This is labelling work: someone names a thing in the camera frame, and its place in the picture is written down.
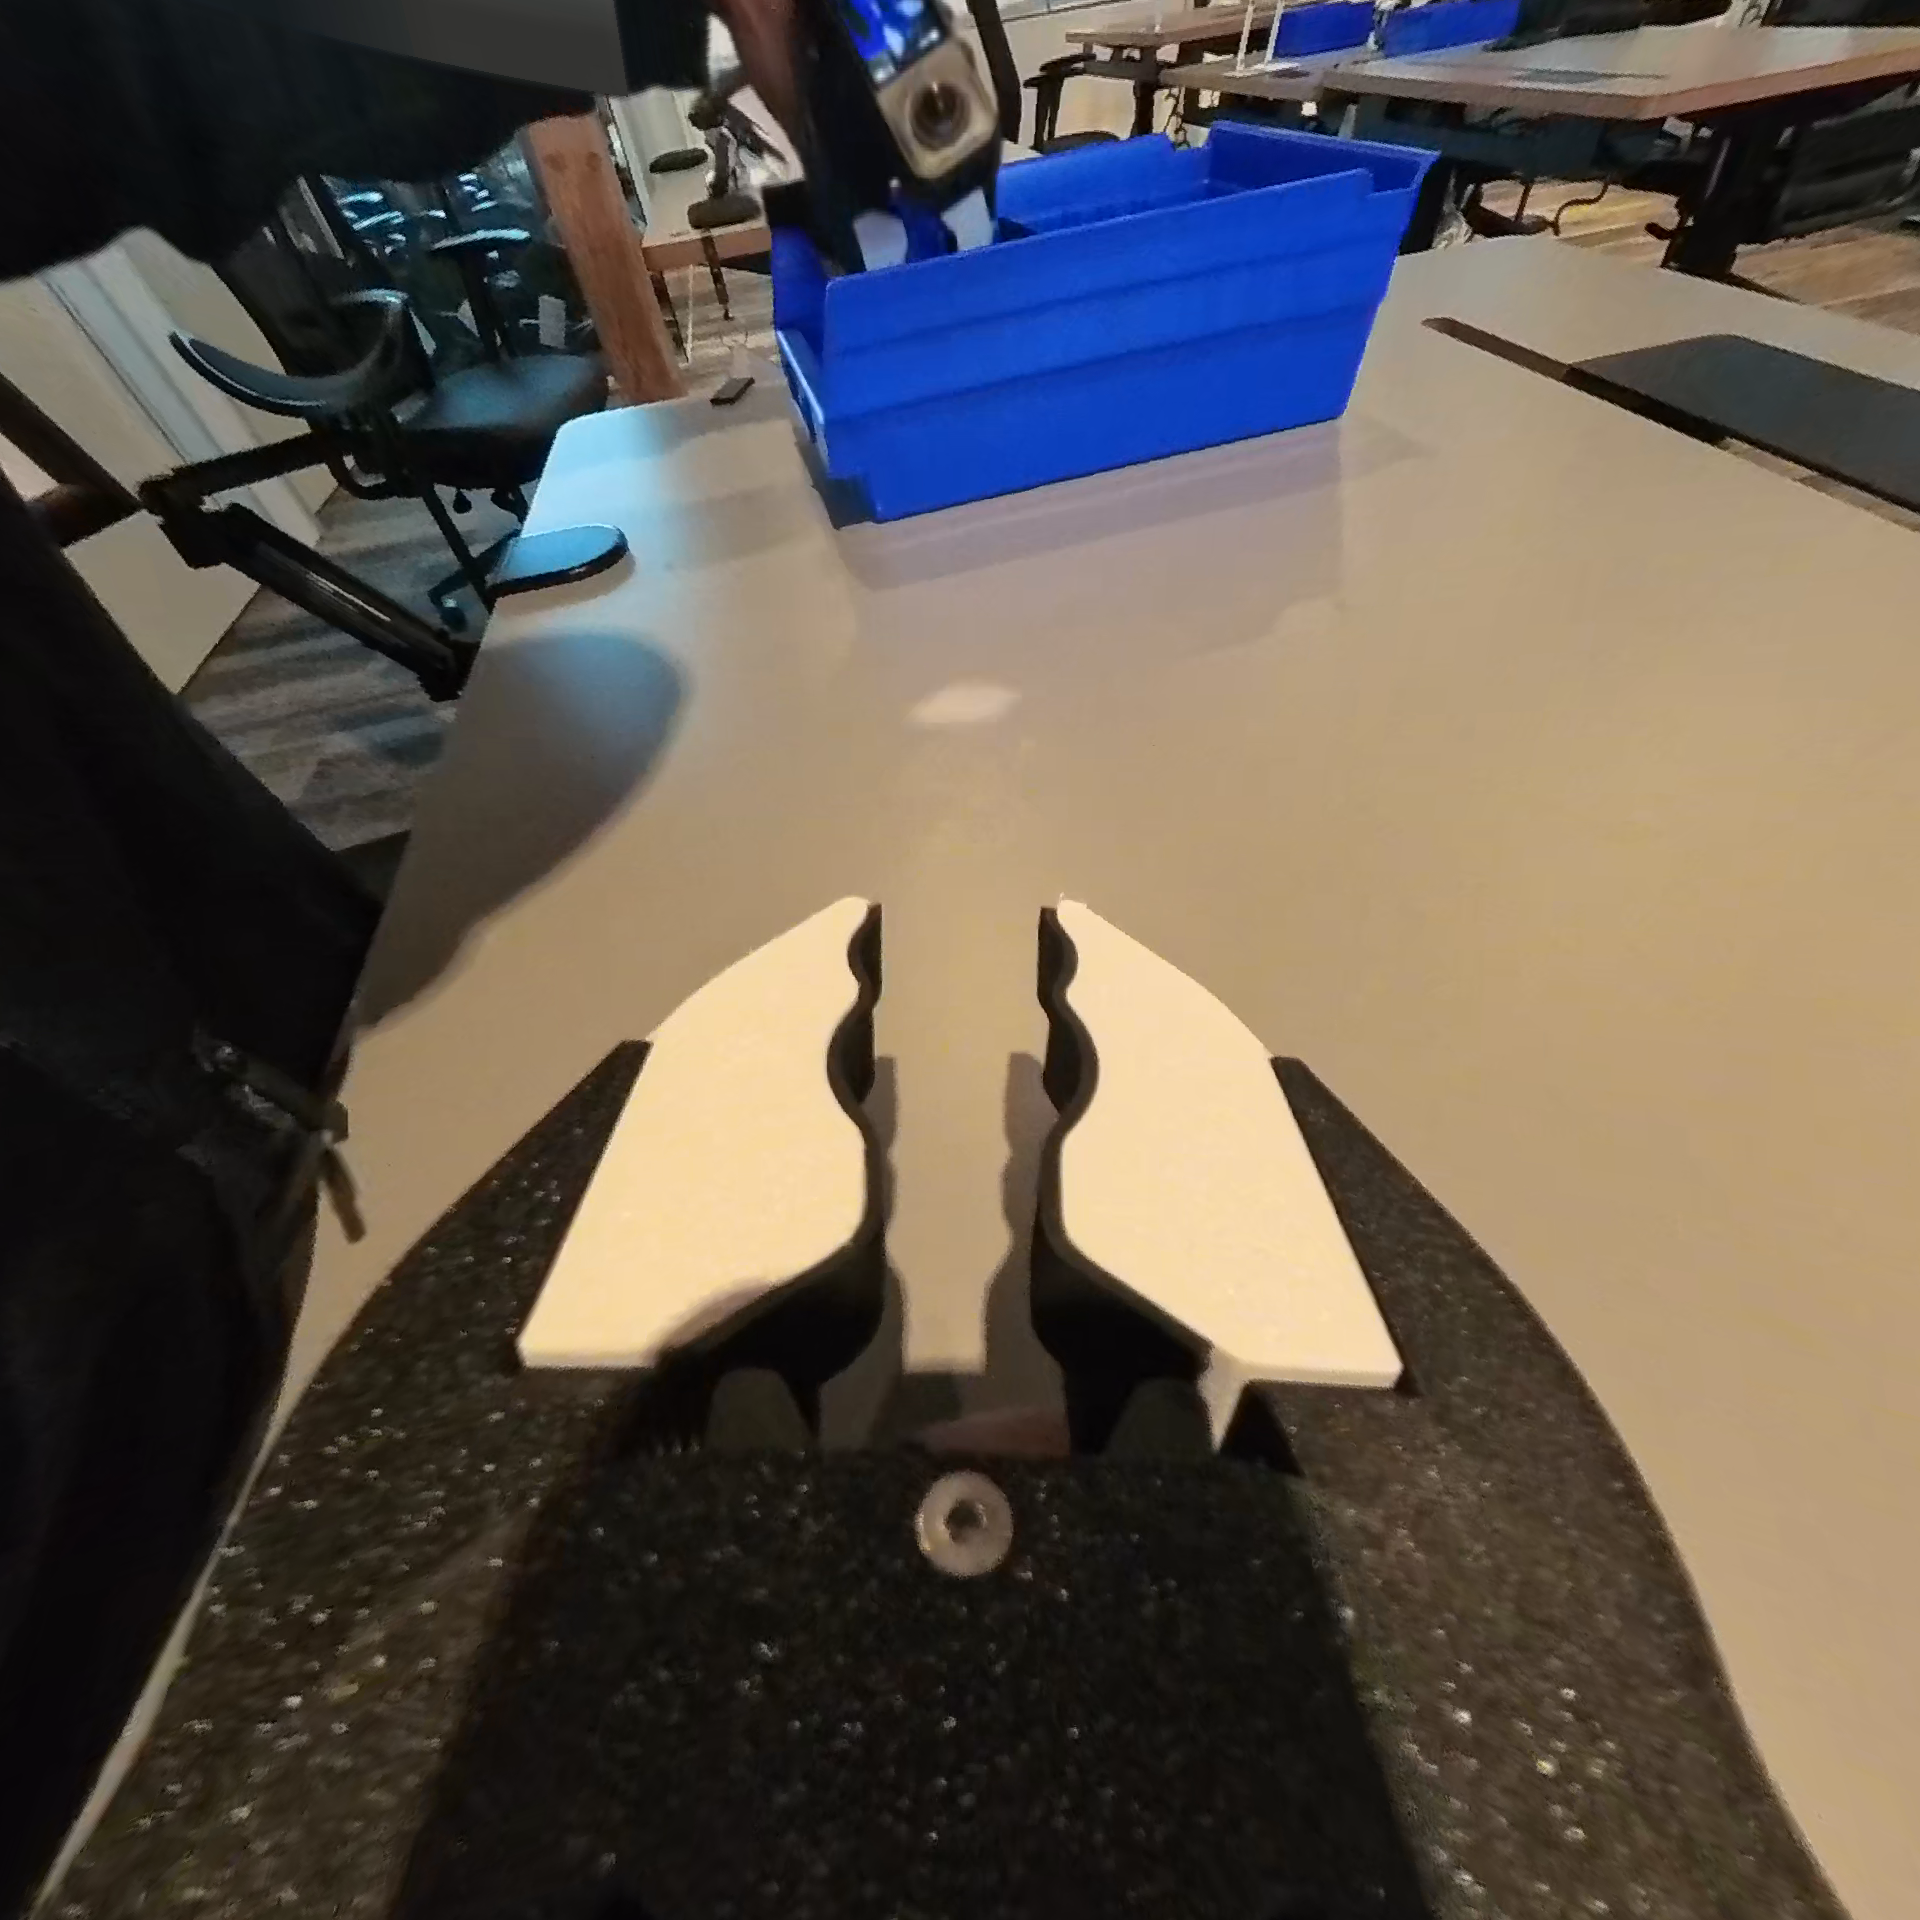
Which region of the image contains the black mesh office chair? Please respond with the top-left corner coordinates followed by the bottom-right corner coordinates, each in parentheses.
top-left (2, 286), bottom-right (638, 708)

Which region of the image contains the person's black jacket torso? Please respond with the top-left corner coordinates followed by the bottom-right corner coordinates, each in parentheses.
top-left (2, 495), bottom-right (377, 1920)

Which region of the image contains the large blue plastic bin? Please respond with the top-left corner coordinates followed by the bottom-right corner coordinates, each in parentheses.
top-left (769, 120), bottom-right (1440, 530)

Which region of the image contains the black desk inset panel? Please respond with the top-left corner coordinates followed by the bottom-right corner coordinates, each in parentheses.
top-left (1577, 331), bottom-right (1920, 517)

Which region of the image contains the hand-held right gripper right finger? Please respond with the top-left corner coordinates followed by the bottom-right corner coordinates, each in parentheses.
top-left (1030, 894), bottom-right (1407, 1397)

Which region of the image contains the wooden support post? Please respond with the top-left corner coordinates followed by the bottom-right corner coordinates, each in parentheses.
top-left (527, 115), bottom-right (686, 407)

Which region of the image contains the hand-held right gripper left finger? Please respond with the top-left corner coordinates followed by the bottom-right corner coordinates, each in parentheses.
top-left (518, 894), bottom-right (891, 1388)

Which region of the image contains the long wooden desk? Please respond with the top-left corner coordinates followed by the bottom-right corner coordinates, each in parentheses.
top-left (1067, 2), bottom-right (1920, 286)

